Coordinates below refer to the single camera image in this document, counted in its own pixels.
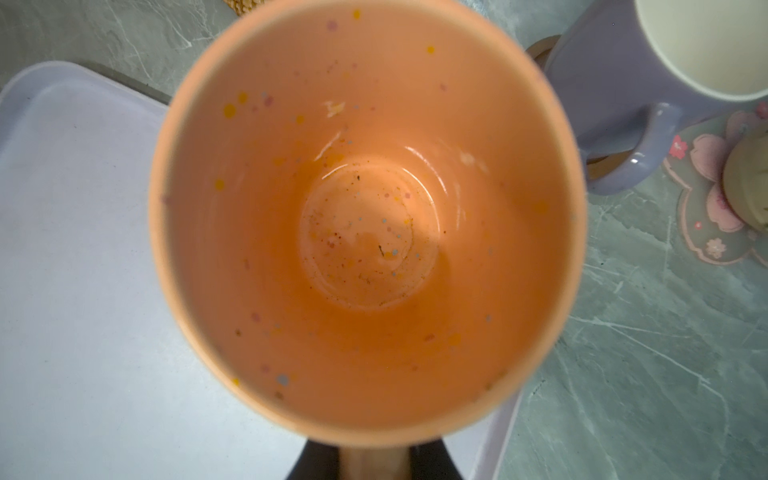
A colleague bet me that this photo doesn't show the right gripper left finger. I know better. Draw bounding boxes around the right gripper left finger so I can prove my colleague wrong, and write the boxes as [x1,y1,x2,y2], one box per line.
[286,440,339,480]

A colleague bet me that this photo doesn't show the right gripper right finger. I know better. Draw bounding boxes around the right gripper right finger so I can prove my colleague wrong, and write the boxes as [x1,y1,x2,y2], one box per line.
[409,438,463,480]

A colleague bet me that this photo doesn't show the orange mug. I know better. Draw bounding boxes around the orange mug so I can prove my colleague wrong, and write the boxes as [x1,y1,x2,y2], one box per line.
[149,1,587,479]

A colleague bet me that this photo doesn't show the brown wooden round coaster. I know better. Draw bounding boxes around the brown wooden round coaster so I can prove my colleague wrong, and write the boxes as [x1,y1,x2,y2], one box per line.
[526,35,630,180]

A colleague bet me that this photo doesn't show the pink flower coaster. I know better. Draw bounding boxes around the pink flower coaster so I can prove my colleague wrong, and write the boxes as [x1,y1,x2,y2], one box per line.
[663,100,767,266]

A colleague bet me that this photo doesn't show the yellow mug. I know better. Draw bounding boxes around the yellow mug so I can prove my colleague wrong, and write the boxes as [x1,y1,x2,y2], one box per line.
[722,122,767,234]

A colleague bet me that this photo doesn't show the yellow rattan round coaster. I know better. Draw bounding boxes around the yellow rattan round coaster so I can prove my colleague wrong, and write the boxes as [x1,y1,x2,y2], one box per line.
[223,0,267,16]

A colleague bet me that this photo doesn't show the lavender mug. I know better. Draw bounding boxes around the lavender mug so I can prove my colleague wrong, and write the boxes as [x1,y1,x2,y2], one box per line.
[544,0,767,195]

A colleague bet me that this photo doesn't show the lavender silicone tray mat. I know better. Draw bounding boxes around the lavender silicone tray mat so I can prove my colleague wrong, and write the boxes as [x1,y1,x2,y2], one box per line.
[0,60,523,480]

